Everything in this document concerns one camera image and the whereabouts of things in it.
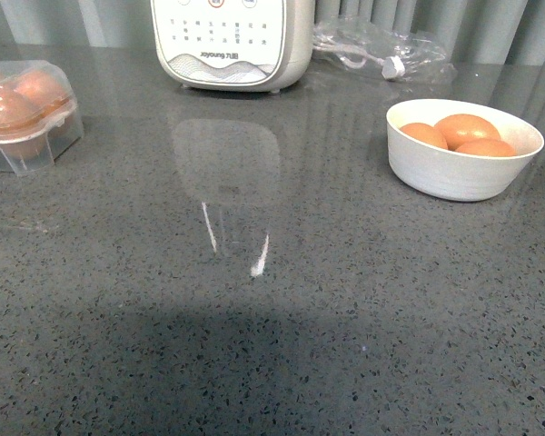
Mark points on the brown egg in bowl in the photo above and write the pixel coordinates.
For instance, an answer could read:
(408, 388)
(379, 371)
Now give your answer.
(425, 133)
(487, 147)
(459, 129)

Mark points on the brown egg in bowl left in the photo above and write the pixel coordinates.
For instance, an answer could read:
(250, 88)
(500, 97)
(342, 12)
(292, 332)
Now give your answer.
(425, 133)

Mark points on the white bowl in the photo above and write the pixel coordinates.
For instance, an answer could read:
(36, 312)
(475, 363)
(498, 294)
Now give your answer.
(449, 175)

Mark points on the brown egg back right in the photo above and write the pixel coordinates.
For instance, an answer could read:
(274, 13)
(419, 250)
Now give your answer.
(43, 90)

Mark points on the brown egg in bowl front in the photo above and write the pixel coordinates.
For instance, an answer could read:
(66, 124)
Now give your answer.
(487, 147)

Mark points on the brown egg in bowl back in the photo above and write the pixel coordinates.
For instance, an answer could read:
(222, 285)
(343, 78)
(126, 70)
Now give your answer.
(459, 129)

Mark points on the clear plastic egg box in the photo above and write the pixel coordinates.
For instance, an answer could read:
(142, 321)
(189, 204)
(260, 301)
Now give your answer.
(36, 147)

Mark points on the white Joyoung cooker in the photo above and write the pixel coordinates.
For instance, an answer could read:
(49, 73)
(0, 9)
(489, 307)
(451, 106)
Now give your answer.
(234, 45)

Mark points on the brown egg front left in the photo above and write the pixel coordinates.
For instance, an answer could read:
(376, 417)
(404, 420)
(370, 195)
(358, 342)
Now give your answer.
(16, 112)

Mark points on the clear plastic bag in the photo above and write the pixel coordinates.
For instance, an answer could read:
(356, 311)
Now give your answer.
(357, 46)

